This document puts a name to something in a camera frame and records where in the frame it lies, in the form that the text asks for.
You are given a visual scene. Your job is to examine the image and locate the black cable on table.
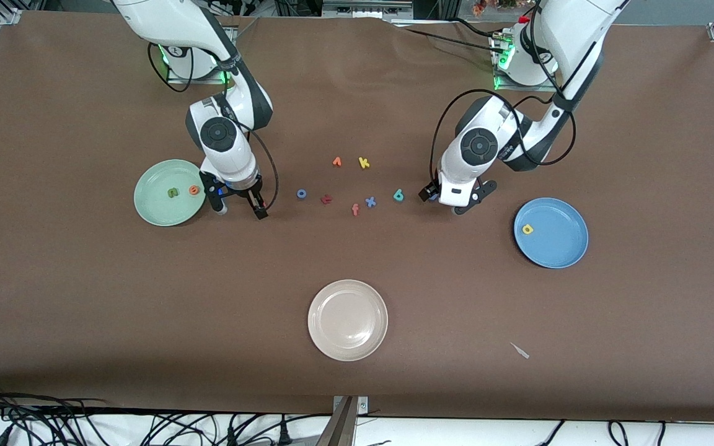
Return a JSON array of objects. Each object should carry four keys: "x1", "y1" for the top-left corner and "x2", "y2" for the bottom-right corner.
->
[
  {"x1": 453, "y1": 17, "x2": 500, "y2": 39},
  {"x1": 403, "y1": 27, "x2": 506, "y2": 56}
]

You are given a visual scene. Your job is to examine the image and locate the brown table cover sheet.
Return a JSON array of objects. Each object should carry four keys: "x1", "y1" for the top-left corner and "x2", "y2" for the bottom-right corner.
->
[{"x1": 0, "y1": 11, "x2": 714, "y2": 423}]

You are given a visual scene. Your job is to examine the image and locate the grey metal bar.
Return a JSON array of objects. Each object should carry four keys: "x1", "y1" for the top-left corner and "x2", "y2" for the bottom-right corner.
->
[{"x1": 315, "y1": 396, "x2": 358, "y2": 446}]

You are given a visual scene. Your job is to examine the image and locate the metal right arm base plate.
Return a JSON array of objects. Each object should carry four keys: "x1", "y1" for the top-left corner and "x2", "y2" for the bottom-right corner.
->
[{"x1": 167, "y1": 43, "x2": 234, "y2": 84}]

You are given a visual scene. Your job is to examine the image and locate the green plate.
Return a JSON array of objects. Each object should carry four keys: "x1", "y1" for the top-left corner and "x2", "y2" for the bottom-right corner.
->
[{"x1": 134, "y1": 159, "x2": 208, "y2": 227}]

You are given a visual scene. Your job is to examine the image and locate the orange dried flowers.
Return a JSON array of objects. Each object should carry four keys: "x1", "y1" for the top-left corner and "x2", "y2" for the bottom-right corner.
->
[{"x1": 472, "y1": 0, "x2": 534, "y2": 16}]

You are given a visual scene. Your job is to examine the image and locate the metal clamp bracket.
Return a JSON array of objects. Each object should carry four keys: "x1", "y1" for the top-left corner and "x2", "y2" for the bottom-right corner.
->
[{"x1": 332, "y1": 395, "x2": 369, "y2": 414}]

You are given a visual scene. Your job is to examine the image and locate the blue plate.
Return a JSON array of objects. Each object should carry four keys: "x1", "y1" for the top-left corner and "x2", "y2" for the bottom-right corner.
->
[{"x1": 514, "y1": 198, "x2": 589, "y2": 269}]

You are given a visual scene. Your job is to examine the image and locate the aluminium frame piece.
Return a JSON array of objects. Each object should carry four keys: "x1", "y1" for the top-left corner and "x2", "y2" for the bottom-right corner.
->
[{"x1": 322, "y1": 0, "x2": 415, "y2": 20}]

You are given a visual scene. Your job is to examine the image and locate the beige plate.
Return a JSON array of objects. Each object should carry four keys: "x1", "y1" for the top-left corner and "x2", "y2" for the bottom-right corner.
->
[{"x1": 307, "y1": 279, "x2": 389, "y2": 362}]

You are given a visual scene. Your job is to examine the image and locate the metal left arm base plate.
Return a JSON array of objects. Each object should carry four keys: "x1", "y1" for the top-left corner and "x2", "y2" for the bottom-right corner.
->
[{"x1": 493, "y1": 34, "x2": 559, "y2": 92}]

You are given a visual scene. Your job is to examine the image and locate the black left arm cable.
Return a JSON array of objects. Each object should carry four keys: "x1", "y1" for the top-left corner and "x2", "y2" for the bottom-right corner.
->
[{"x1": 428, "y1": 0, "x2": 578, "y2": 186}]

